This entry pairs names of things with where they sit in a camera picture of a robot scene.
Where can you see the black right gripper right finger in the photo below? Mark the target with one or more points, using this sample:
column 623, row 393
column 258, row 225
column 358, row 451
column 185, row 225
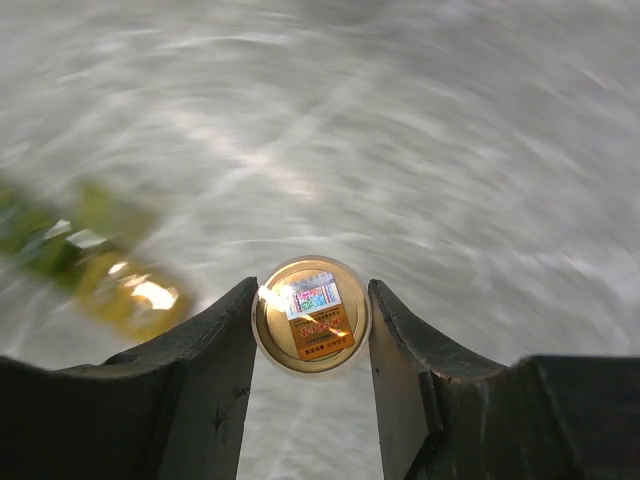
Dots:
column 446, row 412

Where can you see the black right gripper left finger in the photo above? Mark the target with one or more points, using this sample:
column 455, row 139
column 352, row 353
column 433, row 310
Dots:
column 171, row 408

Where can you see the gold bottle cap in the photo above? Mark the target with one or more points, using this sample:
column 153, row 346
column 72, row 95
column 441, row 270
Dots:
column 312, row 317

